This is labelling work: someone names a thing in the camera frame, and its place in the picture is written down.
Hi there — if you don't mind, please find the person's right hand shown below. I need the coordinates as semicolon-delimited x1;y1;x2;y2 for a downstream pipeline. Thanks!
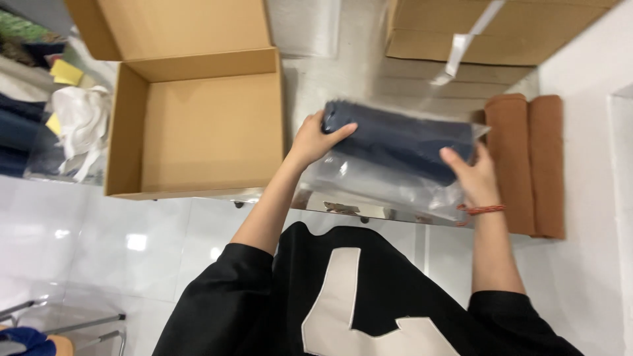
439;141;501;209

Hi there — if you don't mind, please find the person's left hand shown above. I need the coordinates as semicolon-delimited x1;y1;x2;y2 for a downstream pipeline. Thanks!
291;110;359;167

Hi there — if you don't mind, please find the navy cloth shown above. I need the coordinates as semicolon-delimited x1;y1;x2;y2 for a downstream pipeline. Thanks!
321;100;478;187

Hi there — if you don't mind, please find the clear plastic bag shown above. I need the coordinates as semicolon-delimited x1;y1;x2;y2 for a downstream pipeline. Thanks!
296;99;491;224

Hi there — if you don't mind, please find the folded brown cloth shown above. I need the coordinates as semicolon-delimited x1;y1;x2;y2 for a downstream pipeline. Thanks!
476;93;565;240

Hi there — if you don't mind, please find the stack of clear plastic bags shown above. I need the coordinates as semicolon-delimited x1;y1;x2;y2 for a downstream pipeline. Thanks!
291;190;471;229

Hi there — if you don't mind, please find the open brown cardboard box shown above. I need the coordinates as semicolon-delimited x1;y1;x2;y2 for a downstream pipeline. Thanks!
64;0;286;201

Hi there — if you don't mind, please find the closed brown cardboard carton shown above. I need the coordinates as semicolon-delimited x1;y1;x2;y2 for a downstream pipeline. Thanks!
385;0;621;67

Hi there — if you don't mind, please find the person's black shirt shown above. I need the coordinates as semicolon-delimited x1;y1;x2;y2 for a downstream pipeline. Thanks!
152;222;585;356

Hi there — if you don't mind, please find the heap of clothes and bags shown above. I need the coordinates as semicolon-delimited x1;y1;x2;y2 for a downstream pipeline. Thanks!
0;10;113;183

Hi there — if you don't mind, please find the red string bracelet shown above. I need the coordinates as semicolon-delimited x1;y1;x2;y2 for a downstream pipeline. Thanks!
455;203;506;227

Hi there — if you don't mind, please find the white packing strap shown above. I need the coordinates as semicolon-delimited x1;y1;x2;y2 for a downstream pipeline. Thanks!
429;0;506;87

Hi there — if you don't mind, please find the metal chair frame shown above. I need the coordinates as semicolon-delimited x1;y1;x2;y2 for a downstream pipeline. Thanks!
0;298;127;356

